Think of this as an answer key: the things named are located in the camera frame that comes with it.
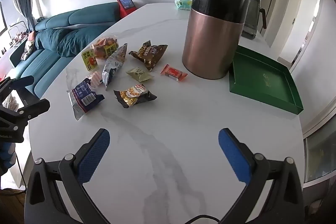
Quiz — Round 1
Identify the pale green snack packet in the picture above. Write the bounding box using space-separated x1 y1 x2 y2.
126 67 155 82

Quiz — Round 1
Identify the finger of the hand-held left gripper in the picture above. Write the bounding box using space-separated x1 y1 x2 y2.
0 98 50 125
0 76 34 95

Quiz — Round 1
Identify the green tray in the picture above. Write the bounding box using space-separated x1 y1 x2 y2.
229 46 304 115

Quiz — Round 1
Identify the black electric kettle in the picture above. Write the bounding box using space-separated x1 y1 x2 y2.
241 0 267 41

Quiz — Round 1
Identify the orange candy packet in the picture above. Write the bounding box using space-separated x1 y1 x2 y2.
161 64 188 82

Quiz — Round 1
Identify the clear dried fruit packet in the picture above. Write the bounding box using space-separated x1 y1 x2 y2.
92 35 119 59
81 48 99 72

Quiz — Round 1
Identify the red device with screen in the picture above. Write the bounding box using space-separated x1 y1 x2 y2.
116 0 135 20

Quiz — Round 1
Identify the brown snack packet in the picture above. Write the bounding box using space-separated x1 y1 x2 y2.
129 40 168 72

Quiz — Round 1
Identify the black cable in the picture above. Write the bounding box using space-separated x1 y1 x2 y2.
14 154 27 189
184 214 221 224

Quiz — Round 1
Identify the copper canister with black lid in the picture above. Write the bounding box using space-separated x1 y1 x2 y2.
182 0 251 80

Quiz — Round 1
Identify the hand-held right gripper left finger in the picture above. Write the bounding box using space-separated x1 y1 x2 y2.
24 128 111 224

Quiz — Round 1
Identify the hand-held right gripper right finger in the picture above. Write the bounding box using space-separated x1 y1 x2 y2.
218 128 305 224

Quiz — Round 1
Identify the green wet wipes packet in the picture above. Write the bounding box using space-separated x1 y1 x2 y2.
175 0 193 11

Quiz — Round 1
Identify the pink sausage packet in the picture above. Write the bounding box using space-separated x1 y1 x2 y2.
88 71 104 88

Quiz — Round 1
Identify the person's left hand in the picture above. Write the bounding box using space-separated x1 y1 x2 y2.
0 142 16 175

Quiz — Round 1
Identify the patterned pillow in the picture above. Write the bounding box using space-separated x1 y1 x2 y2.
20 40 36 61

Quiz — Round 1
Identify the gold and black snack packet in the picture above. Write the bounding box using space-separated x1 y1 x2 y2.
113 84 158 108

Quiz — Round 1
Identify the teal sofa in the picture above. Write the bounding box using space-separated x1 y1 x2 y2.
10 2 122 98

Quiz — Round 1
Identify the blue and silver snack packet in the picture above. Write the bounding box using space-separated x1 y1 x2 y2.
67 78 105 121

